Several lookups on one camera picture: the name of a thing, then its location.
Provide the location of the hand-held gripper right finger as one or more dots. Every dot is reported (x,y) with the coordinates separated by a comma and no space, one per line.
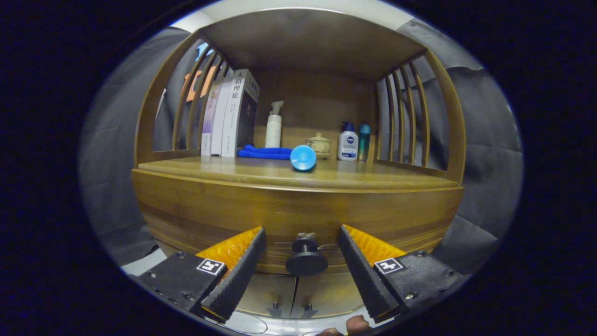
(366,280)

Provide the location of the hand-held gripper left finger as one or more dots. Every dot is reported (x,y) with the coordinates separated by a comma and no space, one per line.
(238,280)

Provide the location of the wooden drawer with black knob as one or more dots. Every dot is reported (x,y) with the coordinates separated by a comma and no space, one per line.
(210,210)

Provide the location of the blue and white tube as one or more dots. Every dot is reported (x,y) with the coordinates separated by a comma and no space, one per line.
(303,157)

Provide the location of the wooden cabinet door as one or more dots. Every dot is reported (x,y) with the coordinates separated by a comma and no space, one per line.
(326,294)
(270,294)

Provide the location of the wooden countertop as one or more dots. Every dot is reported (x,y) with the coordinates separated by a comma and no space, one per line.
(373,177)

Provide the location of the brown wooden cabinet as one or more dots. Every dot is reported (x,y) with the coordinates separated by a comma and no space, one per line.
(308,37)

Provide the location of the folded blue cloth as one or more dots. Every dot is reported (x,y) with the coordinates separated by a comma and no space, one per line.
(263,153)

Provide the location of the white lotion bottle blue cap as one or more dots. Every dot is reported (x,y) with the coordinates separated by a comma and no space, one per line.
(347,144)

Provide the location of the slim teal bottle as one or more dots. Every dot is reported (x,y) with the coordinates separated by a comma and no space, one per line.
(364,142)

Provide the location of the beige lidded tea cup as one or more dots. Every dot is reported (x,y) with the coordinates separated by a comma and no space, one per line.
(321,144)

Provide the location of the white pump bottle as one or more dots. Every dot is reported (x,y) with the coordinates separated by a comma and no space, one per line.
(273,133)

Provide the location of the thin pink book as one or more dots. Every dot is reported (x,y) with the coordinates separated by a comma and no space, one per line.
(209,126)

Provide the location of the thin white book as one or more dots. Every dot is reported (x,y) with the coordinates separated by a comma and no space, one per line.
(219,121)

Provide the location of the thick white and black book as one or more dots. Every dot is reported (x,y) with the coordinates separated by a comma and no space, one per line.
(235,116)

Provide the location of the black backdrop cloth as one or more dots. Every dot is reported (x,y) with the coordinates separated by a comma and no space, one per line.
(112,163)

